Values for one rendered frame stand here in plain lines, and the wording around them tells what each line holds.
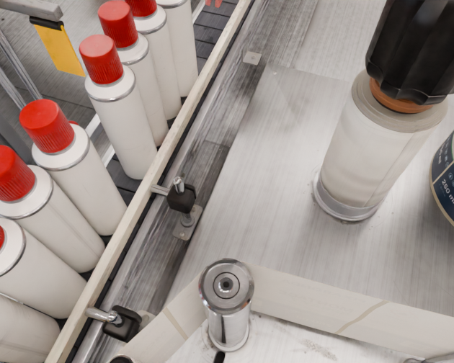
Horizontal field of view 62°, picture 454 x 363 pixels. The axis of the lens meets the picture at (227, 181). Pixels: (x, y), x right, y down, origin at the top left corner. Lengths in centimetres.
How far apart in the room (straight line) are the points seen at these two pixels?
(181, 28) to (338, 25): 40
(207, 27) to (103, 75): 37
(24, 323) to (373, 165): 36
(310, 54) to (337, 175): 37
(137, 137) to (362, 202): 27
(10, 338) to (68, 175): 15
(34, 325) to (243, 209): 26
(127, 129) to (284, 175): 22
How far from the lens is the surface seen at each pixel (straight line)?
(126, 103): 41
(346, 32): 82
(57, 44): 38
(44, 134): 34
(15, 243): 34
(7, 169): 32
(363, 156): 39
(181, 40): 53
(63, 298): 43
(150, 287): 51
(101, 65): 38
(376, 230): 51
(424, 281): 51
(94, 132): 48
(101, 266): 45
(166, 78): 51
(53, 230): 38
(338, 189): 45
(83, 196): 40
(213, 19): 74
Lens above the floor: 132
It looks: 60 degrees down
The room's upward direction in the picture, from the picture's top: 1 degrees counter-clockwise
